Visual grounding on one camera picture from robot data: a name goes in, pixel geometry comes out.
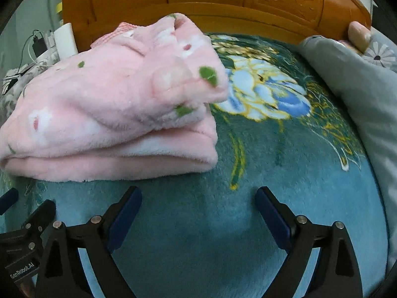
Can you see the black charger with cables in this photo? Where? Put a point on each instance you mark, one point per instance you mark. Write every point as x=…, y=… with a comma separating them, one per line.
x=35, y=45

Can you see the teal floral bed blanket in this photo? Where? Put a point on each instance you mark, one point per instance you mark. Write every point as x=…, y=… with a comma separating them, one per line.
x=200, y=235

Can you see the pink floral pillow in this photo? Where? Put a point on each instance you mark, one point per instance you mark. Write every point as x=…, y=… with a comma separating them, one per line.
x=358, y=38

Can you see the pink fleece peach-print garment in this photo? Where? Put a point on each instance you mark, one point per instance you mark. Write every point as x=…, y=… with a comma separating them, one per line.
x=134, y=108

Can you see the pink white zigzag cloth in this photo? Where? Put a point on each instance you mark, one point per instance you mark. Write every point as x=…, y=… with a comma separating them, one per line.
x=123, y=28

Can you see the orange wooden headboard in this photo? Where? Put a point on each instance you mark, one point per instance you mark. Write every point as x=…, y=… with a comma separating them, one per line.
x=285, y=20

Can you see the white box on nightstand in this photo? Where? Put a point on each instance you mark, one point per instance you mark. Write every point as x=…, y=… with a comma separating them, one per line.
x=65, y=41

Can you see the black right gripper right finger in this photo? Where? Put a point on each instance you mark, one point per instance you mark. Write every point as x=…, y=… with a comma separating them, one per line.
x=336, y=273

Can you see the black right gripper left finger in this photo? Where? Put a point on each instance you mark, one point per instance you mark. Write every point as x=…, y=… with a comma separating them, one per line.
x=61, y=273

